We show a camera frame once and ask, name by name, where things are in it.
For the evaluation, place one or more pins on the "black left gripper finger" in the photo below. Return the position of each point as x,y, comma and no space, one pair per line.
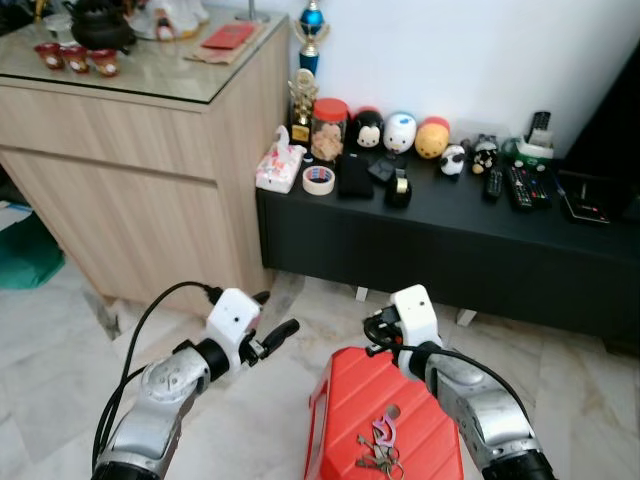
282,332
262,297

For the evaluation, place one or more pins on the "red plastic stool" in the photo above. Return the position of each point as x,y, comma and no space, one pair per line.
370,390

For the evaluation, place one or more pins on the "white tape roll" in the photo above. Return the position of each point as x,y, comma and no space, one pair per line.
319,190

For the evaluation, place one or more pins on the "floral tissue pack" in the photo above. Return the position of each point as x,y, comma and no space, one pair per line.
278,165

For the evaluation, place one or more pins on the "key bunch with purple tag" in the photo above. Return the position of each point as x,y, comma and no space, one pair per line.
383,440

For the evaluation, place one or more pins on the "black wallet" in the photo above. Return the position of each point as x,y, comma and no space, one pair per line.
354,178

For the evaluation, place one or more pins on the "black tape dispenser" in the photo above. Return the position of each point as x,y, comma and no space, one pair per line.
398,190

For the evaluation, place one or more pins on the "small black pouch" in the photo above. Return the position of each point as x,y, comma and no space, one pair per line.
385,167

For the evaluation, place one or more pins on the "clear jar with red lid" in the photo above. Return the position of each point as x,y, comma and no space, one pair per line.
329,130

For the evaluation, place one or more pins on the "black TV console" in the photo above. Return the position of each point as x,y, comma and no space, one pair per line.
450,260

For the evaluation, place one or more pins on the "light wooden cabinet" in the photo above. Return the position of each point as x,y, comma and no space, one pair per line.
120,180

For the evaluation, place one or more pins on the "black mouse plush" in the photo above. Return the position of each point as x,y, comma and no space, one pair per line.
367,130

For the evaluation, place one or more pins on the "small gold trophy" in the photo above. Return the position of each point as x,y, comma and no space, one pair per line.
303,100

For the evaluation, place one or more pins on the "white round plush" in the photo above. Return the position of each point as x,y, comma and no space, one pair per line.
399,133

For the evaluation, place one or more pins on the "yellow round plush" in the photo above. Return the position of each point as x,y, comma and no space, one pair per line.
432,140

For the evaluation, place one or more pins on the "small white panda figure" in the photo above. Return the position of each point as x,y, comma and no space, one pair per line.
453,161

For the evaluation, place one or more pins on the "green plastic bin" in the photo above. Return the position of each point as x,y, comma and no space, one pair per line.
25,255

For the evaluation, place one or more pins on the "slim black remote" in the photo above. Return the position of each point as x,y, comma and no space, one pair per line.
493,184

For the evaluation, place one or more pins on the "red envelope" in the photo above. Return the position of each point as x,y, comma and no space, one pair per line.
230,36

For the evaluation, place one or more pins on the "small black animal figure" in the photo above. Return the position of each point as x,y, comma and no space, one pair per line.
484,153

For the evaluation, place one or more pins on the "small red cup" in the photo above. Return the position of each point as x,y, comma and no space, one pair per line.
103,63
76,58
48,55

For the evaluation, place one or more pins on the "blue and gold trophy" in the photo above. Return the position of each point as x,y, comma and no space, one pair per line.
313,18

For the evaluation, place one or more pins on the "wide black remote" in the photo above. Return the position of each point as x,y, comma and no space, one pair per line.
527,186

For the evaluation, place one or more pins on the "black set-top box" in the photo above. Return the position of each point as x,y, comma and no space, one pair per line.
585,197

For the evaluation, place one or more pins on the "white figurine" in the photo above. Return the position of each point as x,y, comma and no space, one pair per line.
180,15

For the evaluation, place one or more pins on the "black teapot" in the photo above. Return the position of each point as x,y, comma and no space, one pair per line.
100,25

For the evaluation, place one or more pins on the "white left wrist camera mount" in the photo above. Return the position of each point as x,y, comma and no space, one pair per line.
235,320

